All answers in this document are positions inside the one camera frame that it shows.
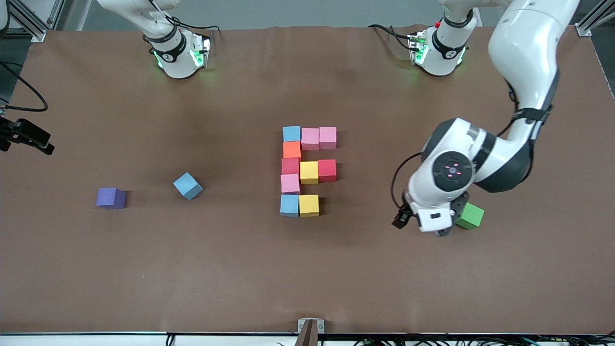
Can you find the green foam cube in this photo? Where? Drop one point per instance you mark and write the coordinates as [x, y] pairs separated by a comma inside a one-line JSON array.
[[472, 216]]

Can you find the purple foam cube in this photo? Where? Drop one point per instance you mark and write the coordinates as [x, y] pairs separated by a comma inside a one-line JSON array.
[[111, 198]]

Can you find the red foam cube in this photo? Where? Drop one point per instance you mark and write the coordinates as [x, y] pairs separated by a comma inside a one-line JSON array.
[[290, 166], [327, 170]]

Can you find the aluminium frame post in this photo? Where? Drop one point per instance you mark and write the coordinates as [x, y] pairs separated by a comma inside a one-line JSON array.
[[33, 26], [593, 19]]

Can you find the yellow foam cube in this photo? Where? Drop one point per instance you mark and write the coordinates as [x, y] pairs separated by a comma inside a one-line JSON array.
[[309, 205], [309, 173]]

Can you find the pink foam cube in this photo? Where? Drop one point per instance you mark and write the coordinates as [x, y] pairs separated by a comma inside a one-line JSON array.
[[290, 184], [327, 138], [310, 139]]

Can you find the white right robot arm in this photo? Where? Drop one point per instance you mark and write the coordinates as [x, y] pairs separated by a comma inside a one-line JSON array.
[[178, 57]]

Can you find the arm base connector plate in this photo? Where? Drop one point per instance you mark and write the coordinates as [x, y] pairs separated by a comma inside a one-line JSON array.
[[204, 53], [417, 48]]

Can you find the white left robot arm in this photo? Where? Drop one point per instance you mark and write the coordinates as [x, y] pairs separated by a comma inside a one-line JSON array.
[[528, 48]]

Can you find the orange foam cube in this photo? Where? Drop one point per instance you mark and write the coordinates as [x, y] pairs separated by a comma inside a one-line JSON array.
[[291, 150]]

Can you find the brown table mat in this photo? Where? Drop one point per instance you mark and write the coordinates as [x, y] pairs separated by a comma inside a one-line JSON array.
[[288, 288]]

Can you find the blue foam cube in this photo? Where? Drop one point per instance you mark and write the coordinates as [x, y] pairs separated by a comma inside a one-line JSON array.
[[291, 133], [188, 185], [289, 205]]

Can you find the grey metal bracket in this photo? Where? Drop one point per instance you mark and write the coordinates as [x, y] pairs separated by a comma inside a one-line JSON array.
[[311, 329]]

